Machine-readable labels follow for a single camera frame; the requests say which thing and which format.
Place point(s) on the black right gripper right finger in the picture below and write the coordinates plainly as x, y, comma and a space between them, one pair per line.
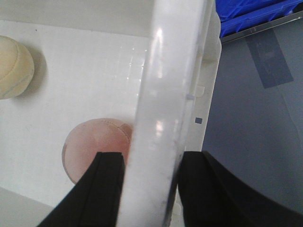
212, 196

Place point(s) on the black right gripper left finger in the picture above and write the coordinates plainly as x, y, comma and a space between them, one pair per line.
94, 200

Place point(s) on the pink soft ball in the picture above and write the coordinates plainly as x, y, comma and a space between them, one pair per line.
90, 137

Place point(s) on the white plastic tote box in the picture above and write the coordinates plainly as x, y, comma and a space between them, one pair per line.
149, 63

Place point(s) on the cream soft ball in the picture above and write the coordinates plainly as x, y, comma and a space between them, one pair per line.
16, 68

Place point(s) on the blue plastic bin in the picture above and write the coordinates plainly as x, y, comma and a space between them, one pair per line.
238, 15

